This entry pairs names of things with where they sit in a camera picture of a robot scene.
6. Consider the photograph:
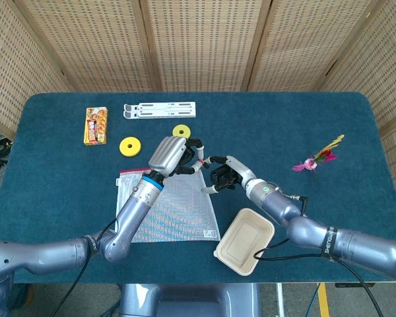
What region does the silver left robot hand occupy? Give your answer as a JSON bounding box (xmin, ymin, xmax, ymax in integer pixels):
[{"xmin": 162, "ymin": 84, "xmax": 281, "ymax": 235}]
[{"xmin": 148, "ymin": 135, "xmax": 206, "ymax": 178}]

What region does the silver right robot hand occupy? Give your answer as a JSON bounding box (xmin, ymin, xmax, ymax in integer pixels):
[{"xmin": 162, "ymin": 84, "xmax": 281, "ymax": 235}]
[{"xmin": 201, "ymin": 155, "xmax": 258, "ymax": 195}]

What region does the white mesh zipper pouch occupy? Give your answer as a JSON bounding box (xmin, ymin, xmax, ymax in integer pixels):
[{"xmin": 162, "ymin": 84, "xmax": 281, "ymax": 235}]
[{"xmin": 115, "ymin": 167, "xmax": 221, "ymax": 244}]

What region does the white folding laptop stand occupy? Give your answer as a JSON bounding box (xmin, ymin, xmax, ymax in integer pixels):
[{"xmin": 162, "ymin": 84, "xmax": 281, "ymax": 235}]
[{"xmin": 123, "ymin": 101, "xmax": 197, "ymax": 120}]

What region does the teal blue table cloth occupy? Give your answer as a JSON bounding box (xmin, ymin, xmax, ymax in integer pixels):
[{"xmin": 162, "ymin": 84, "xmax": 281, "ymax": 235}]
[{"xmin": 0, "ymin": 91, "xmax": 396, "ymax": 285}]

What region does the colourful feather shuttlecock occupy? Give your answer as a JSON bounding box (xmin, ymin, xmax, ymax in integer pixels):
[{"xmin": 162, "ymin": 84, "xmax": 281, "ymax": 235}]
[{"xmin": 292, "ymin": 134, "xmax": 345, "ymax": 173}]

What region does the beige pulp food container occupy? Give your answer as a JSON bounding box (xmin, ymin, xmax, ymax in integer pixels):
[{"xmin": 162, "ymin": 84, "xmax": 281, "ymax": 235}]
[{"xmin": 213, "ymin": 207, "xmax": 275, "ymax": 277}]

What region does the yellow curry roux box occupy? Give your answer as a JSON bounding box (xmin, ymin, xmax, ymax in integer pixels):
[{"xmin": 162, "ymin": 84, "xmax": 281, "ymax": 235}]
[{"xmin": 83, "ymin": 106, "xmax": 108, "ymax": 146}]

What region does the woven rattan screen panel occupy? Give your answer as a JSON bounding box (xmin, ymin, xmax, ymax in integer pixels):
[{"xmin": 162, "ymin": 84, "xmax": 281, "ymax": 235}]
[
  {"xmin": 316, "ymin": 0, "xmax": 396, "ymax": 229},
  {"xmin": 13, "ymin": 0, "xmax": 161, "ymax": 93},
  {"xmin": 138, "ymin": 0, "xmax": 271, "ymax": 93},
  {"xmin": 247, "ymin": 0, "xmax": 387, "ymax": 93},
  {"xmin": 0, "ymin": 0, "xmax": 70, "ymax": 139}
]

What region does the grey robot torso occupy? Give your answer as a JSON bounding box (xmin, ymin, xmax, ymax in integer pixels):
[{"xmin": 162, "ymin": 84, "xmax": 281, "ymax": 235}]
[{"xmin": 118, "ymin": 283, "xmax": 262, "ymax": 317}]

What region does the small yellow-green ring disc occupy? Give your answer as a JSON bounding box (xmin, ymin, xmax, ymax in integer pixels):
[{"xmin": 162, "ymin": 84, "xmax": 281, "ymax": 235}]
[{"xmin": 172, "ymin": 124, "xmax": 192, "ymax": 139}]

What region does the large yellow ring disc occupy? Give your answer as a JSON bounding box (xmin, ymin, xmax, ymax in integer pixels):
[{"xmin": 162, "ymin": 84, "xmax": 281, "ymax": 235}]
[{"xmin": 119, "ymin": 136, "xmax": 142, "ymax": 157}]

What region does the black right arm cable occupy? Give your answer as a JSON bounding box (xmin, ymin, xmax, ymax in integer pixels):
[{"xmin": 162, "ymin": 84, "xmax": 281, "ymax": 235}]
[{"xmin": 253, "ymin": 194, "xmax": 382, "ymax": 317}]

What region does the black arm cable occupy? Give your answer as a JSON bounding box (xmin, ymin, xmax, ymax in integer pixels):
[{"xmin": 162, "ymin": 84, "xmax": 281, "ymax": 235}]
[
  {"xmin": 49, "ymin": 219, "xmax": 119, "ymax": 317},
  {"xmin": 253, "ymin": 194, "xmax": 382, "ymax": 317}
]

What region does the black strap with white print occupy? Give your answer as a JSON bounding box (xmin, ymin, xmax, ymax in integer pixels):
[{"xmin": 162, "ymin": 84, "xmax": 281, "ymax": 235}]
[{"xmin": 323, "ymin": 226, "xmax": 340, "ymax": 259}]

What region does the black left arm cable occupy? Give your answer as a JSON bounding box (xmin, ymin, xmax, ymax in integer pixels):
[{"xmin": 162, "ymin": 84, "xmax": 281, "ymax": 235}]
[{"xmin": 49, "ymin": 219, "xmax": 119, "ymax": 317}]

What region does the black floor cable bundle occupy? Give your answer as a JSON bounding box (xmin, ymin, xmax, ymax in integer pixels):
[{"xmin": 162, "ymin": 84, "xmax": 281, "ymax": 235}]
[{"xmin": 0, "ymin": 131, "xmax": 13, "ymax": 186}]

